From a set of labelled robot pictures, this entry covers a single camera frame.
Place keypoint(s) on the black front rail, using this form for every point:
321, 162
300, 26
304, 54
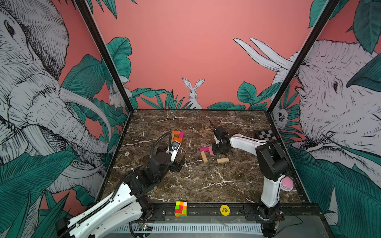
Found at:
162, 210

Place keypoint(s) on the black white checkerboard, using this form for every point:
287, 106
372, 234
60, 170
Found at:
266, 135

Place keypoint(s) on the colourful puzzle cube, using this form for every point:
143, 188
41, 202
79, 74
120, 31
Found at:
181, 209

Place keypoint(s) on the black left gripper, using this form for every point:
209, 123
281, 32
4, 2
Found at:
175, 166

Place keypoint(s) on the small circuit board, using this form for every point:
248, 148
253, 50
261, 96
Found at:
144, 228

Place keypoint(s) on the yellow big blind chip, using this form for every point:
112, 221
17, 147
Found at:
225, 210

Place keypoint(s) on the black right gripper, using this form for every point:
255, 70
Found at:
215, 150

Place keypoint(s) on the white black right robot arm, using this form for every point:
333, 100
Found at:
273, 164

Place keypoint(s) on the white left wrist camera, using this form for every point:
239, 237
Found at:
173, 149

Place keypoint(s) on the natural wood block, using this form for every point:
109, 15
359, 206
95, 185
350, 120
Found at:
223, 160
205, 160

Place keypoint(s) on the white ventilation grille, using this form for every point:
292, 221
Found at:
174, 228

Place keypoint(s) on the pink block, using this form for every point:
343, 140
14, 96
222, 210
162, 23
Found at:
211, 150

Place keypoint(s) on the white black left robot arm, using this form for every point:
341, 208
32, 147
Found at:
129, 201

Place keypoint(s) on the pink round button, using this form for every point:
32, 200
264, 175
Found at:
287, 184

